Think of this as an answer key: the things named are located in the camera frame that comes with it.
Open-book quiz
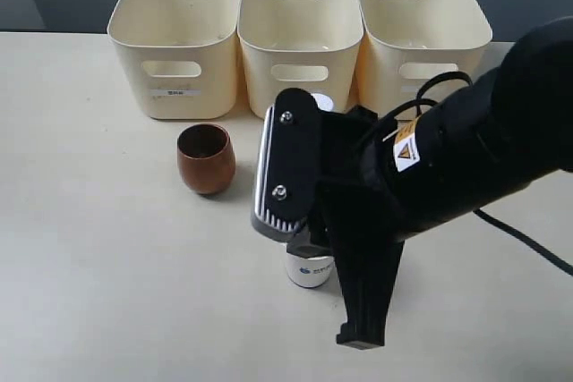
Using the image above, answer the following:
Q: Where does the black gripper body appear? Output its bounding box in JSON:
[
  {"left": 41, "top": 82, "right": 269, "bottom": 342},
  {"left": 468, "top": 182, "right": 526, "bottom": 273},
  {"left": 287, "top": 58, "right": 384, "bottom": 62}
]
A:
[{"left": 308, "top": 105, "right": 431, "bottom": 267}]

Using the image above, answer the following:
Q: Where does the brown wooden cup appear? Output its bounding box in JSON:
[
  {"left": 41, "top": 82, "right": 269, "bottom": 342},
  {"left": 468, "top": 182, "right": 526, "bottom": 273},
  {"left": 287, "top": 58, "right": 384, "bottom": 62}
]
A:
[{"left": 176, "top": 123, "right": 236, "bottom": 195}]

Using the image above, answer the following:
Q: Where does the white paper cup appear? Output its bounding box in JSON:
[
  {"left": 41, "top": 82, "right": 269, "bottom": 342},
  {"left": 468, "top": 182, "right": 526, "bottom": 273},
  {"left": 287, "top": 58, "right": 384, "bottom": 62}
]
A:
[{"left": 284, "top": 253, "right": 335, "bottom": 289}]

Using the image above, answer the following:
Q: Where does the clear plastic bottle white cap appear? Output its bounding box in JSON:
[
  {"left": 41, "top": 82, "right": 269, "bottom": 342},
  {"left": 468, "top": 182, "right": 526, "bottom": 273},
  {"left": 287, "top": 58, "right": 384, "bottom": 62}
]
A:
[{"left": 312, "top": 92, "right": 335, "bottom": 112}]

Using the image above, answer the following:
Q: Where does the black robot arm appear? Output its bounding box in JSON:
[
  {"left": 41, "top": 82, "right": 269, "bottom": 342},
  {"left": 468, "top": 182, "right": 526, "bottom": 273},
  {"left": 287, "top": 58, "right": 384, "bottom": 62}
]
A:
[{"left": 273, "top": 17, "right": 572, "bottom": 349}]

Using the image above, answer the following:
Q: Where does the cream plastic bin right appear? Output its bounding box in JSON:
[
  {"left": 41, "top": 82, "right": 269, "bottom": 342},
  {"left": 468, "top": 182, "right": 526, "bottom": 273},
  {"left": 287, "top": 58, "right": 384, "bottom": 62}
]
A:
[{"left": 355, "top": 0, "right": 492, "bottom": 115}]

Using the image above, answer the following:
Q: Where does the cream plastic bin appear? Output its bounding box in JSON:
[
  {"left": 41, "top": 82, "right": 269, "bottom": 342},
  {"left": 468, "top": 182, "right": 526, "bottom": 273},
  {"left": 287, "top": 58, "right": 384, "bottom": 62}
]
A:
[
  {"left": 355, "top": 0, "right": 492, "bottom": 115},
  {"left": 237, "top": 0, "right": 363, "bottom": 117},
  {"left": 107, "top": 0, "right": 241, "bottom": 120}
]

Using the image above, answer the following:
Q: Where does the cream plastic bin middle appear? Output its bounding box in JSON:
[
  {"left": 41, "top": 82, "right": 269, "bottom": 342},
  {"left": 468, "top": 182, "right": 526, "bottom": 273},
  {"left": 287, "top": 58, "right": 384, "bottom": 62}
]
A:
[{"left": 237, "top": 0, "right": 363, "bottom": 117}]

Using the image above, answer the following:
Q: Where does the cream plastic bin left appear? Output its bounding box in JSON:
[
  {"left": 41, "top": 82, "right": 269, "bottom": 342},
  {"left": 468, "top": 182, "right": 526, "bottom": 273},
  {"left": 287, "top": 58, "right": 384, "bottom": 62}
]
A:
[{"left": 107, "top": 0, "right": 241, "bottom": 120}]

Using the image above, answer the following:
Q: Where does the black cable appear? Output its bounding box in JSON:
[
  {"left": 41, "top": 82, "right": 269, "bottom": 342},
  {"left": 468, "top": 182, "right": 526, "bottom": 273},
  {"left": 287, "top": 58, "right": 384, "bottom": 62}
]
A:
[{"left": 414, "top": 71, "right": 573, "bottom": 279}]

